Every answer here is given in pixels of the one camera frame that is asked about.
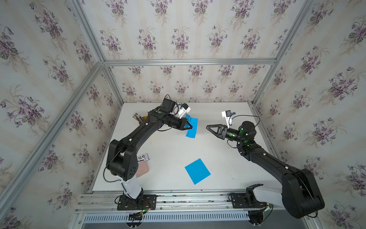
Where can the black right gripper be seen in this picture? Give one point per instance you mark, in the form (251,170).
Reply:
(222,130)

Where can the blue paper sheet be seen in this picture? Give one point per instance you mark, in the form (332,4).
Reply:
(197,171)
(191,133)

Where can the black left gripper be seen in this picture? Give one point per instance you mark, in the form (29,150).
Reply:
(181,123)

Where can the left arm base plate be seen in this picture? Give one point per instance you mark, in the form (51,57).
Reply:
(136,202)

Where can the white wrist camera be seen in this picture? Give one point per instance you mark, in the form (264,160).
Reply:
(227,115)
(184,108)

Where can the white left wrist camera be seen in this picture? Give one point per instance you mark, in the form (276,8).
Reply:
(184,108)

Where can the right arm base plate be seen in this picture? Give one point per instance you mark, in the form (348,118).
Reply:
(245,201)

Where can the white pen box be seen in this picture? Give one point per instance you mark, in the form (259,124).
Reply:
(143,157)

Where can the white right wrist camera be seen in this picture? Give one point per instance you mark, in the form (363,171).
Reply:
(227,115)

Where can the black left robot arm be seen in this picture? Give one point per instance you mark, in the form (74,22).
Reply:
(122,160)

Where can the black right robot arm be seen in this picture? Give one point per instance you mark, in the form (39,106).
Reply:
(300,194)

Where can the pink pencil case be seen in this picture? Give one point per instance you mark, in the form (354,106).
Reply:
(143,168)

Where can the aluminium rail frame front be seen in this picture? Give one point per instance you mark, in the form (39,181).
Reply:
(169,207)

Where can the blue paper sheet front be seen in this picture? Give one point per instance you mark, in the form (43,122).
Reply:
(197,171)

